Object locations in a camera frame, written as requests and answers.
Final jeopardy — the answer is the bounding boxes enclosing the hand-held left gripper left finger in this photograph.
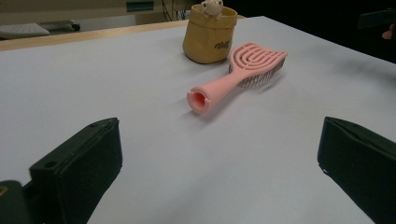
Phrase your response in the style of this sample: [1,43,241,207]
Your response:
[29,117,123,224]

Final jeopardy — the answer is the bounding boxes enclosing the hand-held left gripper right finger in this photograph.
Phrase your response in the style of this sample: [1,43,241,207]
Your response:
[317,116,396,224]

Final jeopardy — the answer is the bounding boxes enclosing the pink hairbrush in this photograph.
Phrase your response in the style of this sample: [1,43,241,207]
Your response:
[186,42,289,116]

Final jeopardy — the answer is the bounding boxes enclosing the grey flat device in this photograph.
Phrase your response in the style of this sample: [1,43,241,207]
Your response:
[40,20,81,33]

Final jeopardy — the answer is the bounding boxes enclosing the white keyboard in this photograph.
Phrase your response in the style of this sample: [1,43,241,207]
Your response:
[0,22,50,40]

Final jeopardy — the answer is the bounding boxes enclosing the cream plush toy figure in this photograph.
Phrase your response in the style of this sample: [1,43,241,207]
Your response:
[200,0,224,21]

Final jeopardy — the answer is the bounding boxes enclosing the teal box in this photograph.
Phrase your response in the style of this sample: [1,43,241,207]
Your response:
[125,0,155,13]

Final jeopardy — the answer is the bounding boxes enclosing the black cables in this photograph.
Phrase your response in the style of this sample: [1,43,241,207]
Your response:
[162,0,189,22]

